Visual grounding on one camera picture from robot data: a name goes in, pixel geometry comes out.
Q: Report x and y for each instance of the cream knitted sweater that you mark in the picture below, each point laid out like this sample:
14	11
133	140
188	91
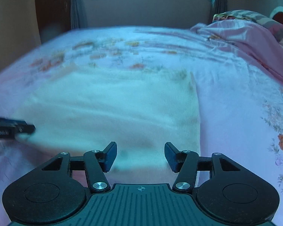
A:
113	106

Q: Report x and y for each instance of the brown wooden door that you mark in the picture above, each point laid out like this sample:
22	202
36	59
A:
53	7

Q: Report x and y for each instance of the striped floral pillow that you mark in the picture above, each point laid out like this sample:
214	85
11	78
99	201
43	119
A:
254	17

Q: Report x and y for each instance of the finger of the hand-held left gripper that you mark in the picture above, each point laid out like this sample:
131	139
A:
18	127

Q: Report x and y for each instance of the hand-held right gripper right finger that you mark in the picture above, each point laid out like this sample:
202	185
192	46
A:
171	156

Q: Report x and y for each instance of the floral bed sheet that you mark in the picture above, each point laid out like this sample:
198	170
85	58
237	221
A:
231	98

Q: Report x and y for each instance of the pink blanket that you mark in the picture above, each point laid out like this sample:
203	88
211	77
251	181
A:
240	40

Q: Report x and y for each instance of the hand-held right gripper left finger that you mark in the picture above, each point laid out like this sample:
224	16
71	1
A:
110	156

